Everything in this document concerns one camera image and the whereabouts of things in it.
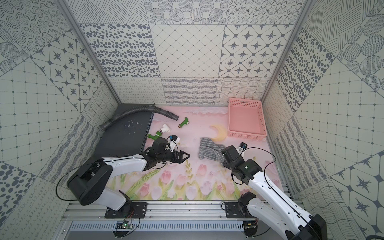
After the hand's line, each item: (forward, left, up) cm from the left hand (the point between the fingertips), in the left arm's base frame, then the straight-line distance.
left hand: (184, 149), depth 87 cm
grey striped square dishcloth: (+3, -15, -6) cm, 16 cm away
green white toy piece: (+19, +17, -6) cm, 26 cm away
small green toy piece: (+26, +2, -6) cm, 27 cm away
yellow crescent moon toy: (+18, -25, -8) cm, 32 cm away
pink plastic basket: (+33, -45, -10) cm, 56 cm away
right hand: (-8, -26, +2) cm, 27 cm away
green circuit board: (-36, +27, -9) cm, 46 cm away
